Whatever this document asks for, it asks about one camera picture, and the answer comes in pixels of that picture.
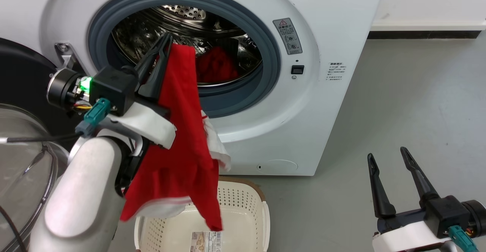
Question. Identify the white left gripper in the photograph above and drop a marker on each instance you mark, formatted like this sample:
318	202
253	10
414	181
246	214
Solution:
148	125

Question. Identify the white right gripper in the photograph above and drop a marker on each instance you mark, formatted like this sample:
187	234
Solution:
406	238

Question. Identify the red and white garment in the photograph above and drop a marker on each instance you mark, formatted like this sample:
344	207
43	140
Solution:
182	149

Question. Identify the white front-load washing machine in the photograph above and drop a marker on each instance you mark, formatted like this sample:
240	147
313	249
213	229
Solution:
326	115

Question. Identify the black glass washing machine door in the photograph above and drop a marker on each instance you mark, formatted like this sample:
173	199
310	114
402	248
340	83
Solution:
21	73

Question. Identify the cream perforated laundry basket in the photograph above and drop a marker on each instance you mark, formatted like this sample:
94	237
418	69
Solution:
245	202

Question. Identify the steel perforated washer drum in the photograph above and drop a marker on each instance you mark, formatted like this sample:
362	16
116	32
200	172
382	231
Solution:
182	20

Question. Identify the red crumpled clothing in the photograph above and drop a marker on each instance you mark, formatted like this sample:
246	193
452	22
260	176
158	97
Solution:
216	66

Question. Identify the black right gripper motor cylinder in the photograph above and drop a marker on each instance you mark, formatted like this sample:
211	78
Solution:
477	216

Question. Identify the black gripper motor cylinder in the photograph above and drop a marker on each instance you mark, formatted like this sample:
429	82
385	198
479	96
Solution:
62	88
477	216

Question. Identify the metal door hinge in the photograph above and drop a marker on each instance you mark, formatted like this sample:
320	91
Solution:
66	52

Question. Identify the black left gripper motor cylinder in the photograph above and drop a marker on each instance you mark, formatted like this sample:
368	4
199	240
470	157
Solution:
62	88

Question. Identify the grey rubber door gasket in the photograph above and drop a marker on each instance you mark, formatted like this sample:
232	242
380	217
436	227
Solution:
267	39

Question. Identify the round white filter cover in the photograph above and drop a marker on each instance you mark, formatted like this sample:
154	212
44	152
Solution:
279	166

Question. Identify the small text sticker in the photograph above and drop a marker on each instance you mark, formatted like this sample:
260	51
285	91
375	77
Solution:
336	71

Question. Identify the grey warning sticker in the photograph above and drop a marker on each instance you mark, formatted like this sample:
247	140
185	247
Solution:
288	35

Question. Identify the black door latch socket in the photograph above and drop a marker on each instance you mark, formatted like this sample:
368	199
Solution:
297	70

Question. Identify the printed barcode label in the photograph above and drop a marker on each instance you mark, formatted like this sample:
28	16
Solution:
207	241

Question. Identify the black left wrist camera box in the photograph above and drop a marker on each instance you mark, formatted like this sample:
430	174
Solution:
114	87

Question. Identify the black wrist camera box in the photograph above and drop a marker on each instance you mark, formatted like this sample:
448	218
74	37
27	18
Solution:
448	216
114	87

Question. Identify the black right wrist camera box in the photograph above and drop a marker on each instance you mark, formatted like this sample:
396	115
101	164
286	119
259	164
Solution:
448	216

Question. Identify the white wall ledge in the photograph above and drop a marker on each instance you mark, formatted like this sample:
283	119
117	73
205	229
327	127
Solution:
429	25

